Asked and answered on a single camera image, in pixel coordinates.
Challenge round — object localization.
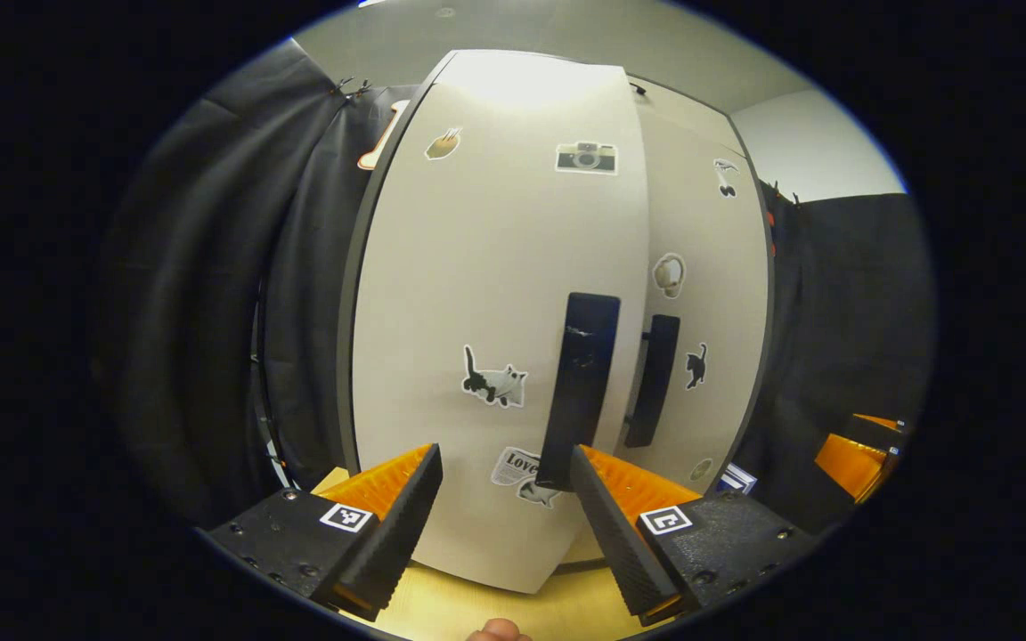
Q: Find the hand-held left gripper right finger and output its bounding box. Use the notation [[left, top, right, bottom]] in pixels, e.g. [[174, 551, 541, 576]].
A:
[[569, 443, 821, 626]]

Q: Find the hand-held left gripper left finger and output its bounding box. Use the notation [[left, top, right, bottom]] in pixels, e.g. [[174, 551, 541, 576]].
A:
[[197, 442, 444, 621]]

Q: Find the white cabinet door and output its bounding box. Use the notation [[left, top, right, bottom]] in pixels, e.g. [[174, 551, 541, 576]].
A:
[[337, 49, 652, 596], [558, 85, 777, 566]]

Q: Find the blue box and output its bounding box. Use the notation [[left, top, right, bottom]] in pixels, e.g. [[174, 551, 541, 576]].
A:
[[714, 463, 758, 496]]

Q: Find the black door handle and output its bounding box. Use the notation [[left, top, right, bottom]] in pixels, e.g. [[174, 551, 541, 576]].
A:
[[624, 313, 681, 449], [535, 292, 623, 492]]

